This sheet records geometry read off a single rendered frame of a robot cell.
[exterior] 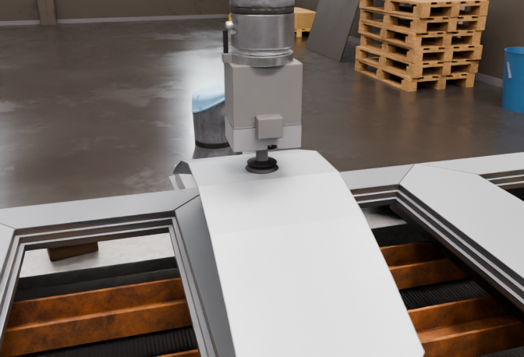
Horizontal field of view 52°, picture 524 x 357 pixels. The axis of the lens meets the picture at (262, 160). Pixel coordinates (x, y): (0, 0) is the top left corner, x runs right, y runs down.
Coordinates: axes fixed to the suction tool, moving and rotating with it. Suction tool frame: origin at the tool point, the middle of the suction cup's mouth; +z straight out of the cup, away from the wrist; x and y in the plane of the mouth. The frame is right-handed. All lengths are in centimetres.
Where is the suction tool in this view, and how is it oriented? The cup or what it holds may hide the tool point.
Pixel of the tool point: (262, 176)
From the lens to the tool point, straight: 70.2
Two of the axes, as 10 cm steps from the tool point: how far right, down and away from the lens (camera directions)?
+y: 9.8, -0.8, 2.1
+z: 0.0, 9.3, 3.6
